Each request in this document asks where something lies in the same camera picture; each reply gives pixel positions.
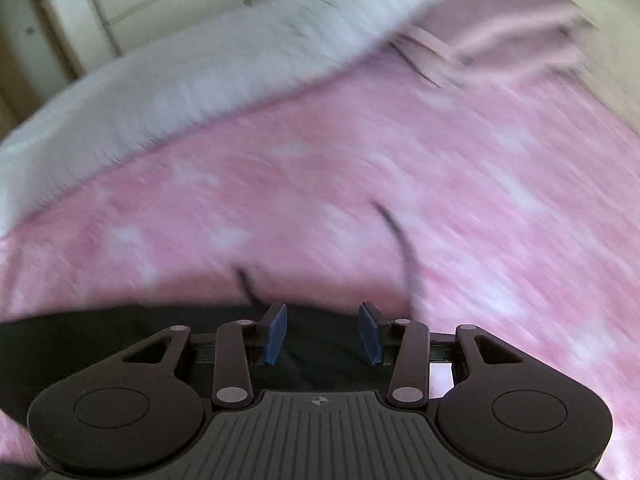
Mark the light pink folded cloth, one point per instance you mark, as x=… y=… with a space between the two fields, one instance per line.
x=500 y=15

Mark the white fluffy blanket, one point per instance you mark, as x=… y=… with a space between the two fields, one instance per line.
x=190 y=75

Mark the black garment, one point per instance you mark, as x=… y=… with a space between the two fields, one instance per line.
x=60 y=350

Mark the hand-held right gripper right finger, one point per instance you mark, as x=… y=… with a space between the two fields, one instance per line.
x=369 y=331

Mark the pink mottled blanket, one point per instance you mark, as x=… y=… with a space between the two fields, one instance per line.
x=400 y=185

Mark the wooden cabinet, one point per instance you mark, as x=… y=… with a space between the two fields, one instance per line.
x=30 y=45

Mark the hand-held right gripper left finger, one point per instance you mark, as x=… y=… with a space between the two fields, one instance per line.
x=276 y=331

